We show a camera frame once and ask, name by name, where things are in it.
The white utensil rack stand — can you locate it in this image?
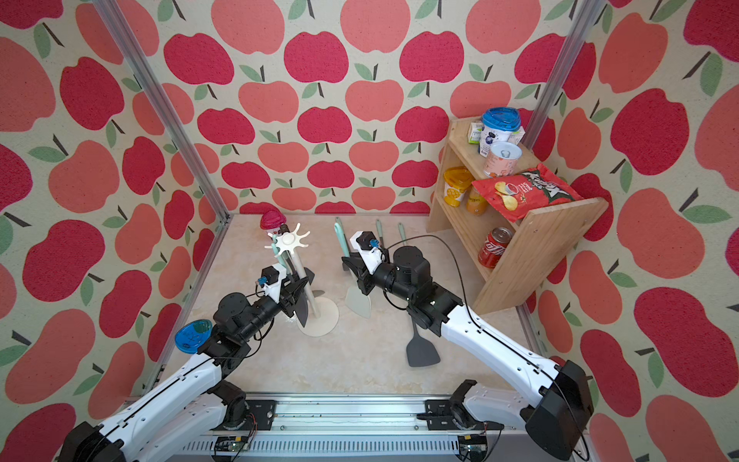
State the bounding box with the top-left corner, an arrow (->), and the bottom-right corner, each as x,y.
271,224 -> 339,337

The grey slotted utensil mint handle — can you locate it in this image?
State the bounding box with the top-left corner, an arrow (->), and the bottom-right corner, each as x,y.
406,319 -> 441,368

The beige spatula mint handle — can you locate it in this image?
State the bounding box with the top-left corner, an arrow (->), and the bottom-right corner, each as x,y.
398,223 -> 407,244

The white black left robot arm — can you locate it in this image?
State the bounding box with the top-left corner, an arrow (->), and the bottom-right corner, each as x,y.
59,276 -> 309,461

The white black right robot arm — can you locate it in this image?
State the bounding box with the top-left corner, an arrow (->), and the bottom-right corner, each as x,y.
342,242 -> 594,461

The pink lid yogurt cup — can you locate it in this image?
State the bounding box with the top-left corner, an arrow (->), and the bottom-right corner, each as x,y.
260,209 -> 290,239

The blue plastic bowl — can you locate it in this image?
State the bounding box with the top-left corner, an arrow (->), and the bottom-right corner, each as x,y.
174,320 -> 213,354

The red cola can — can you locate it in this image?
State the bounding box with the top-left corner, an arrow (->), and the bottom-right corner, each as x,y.
477,227 -> 514,269

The orange schweppes can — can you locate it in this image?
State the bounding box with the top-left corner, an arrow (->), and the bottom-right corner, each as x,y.
466,187 -> 488,217

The yellow mango cup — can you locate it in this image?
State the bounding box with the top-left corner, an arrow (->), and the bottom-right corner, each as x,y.
444,167 -> 475,207

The wooden shelf unit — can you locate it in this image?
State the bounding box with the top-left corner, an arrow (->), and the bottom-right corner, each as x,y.
426,117 -> 608,314

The red chips bag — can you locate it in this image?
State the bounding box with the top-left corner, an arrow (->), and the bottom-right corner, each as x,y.
473,164 -> 582,223

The pink tin can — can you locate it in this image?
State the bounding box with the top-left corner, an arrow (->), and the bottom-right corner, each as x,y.
483,142 -> 523,177

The small green white carton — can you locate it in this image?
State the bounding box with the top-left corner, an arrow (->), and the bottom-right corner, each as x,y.
468,121 -> 484,144

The blue lid yogurt tub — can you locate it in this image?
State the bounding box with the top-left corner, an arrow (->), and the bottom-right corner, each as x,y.
478,107 -> 525,157

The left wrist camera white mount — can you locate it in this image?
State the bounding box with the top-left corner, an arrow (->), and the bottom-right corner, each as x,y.
257,264 -> 287,303

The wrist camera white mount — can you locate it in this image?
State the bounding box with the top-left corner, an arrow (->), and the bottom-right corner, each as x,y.
349,231 -> 384,275
257,264 -> 287,303

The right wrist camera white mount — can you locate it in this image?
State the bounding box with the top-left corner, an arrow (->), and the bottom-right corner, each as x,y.
349,231 -> 384,275

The aluminium corner post left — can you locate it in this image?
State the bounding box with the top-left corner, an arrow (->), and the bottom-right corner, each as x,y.
92,1 -> 231,226

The aluminium corner post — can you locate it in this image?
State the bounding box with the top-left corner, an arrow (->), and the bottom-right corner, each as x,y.
92,1 -> 231,226
523,0 -> 607,150

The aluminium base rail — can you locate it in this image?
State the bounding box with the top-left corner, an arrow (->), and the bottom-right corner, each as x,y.
123,388 -> 555,461

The aluminium corner post right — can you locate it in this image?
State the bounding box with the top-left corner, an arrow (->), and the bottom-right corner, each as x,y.
523,0 -> 607,150

